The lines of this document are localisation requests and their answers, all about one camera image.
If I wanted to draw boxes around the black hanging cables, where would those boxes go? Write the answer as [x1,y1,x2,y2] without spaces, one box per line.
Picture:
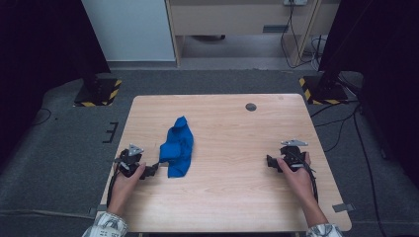
[280,0,324,71]

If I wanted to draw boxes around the thin black floor cable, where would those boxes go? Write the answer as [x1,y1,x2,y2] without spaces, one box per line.
[32,107,53,127]

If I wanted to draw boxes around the left hand-held gripper black cable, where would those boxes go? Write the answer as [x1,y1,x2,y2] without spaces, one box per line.
[105,168,122,209]

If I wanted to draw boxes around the striped black stand base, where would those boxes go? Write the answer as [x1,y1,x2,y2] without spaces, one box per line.
[73,76,124,108]
[297,74,350,106]

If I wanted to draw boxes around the light wooden desk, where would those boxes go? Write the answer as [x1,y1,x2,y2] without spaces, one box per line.
[164,0,341,69]

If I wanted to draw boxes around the black curtain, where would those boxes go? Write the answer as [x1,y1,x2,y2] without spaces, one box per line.
[0,0,112,167]
[317,0,419,187]

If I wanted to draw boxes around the grey tape strip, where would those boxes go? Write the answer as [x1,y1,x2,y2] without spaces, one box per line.
[331,202,357,213]
[87,203,109,217]

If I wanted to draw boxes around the hand-held gripper black cable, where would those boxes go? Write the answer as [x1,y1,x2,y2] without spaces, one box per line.
[295,160,320,204]
[105,168,122,209]

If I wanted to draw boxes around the white cabinet panel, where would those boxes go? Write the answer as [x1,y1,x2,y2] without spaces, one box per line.
[80,0,177,63]

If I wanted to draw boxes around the person's left hand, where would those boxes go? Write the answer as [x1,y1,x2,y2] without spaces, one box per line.
[113,162,147,198]

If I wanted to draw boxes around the blue towel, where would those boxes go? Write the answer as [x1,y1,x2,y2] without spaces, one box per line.
[159,115,195,179]

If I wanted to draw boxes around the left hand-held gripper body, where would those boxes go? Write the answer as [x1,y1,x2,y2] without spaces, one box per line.
[114,143,146,179]

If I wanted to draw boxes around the right hand-held gripper black cable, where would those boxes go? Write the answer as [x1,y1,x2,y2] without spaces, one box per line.
[295,160,320,204]

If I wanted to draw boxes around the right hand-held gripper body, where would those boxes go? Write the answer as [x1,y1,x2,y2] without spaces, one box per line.
[280,139,309,172]

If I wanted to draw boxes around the person's right hand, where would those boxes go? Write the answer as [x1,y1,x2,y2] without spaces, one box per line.
[276,152,316,202]

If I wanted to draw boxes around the black floor cables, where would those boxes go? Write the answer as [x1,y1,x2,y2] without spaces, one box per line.
[309,98,391,237]

